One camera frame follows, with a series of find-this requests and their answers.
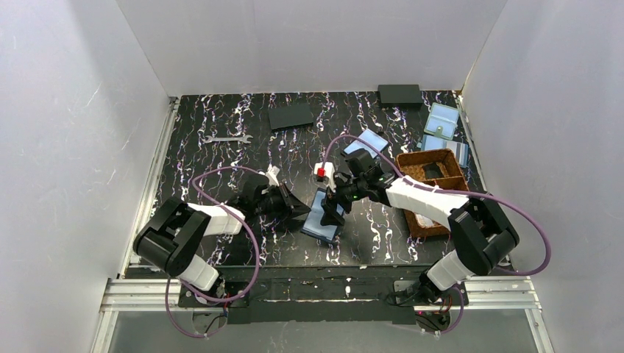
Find black box at back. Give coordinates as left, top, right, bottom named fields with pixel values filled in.
left=377, top=85, right=424, bottom=107

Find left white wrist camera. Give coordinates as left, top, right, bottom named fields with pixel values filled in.
left=265, top=165, right=280, bottom=186

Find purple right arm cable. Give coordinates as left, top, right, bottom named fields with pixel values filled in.
left=322, top=135, right=553, bottom=335

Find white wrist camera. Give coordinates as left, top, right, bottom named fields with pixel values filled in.
left=265, top=165, right=280, bottom=186
left=313, top=162, right=336, bottom=192

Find dark blue card holder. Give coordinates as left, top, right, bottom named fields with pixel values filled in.
left=299, top=188, right=346, bottom=244

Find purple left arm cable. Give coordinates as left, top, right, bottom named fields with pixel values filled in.
left=164, top=165, right=274, bottom=339

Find open blue card holder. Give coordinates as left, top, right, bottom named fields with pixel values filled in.
left=341, top=129, right=389, bottom=158

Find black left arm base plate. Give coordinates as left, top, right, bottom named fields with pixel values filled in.
left=178, top=280, right=251, bottom=309

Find black item in basket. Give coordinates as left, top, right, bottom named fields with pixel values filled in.
left=422, top=163, right=446, bottom=180

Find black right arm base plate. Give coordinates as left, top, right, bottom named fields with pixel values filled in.
left=386, top=279, right=469, bottom=309

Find black flat box centre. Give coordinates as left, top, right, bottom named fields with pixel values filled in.
left=269, top=104, right=315, bottom=130

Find woven brown basket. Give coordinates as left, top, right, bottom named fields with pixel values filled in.
left=395, top=149, right=472, bottom=239

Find blue striped card holder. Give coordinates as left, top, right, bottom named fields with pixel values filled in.
left=420, top=135, right=469, bottom=168

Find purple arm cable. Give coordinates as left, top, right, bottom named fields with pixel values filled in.
left=164, top=165, right=274, bottom=339
left=322, top=135, right=553, bottom=335

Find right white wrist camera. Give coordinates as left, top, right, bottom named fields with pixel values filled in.
left=313, top=162, right=336, bottom=192

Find silver open-end wrench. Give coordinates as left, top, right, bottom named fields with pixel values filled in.
left=203, top=135, right=253, bottom=144

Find light blue snap card holder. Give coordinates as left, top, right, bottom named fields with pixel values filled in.
left=424, top=103, right=459, bottom=140

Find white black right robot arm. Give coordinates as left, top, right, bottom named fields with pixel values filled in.
left=313, top=149, right=520, bottom=302

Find white cards in basket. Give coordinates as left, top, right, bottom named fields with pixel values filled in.
left=416, top=214, right=437, bottom=228

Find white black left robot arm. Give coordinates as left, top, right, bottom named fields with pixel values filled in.
left=132, top=171, right=311, bottom=292

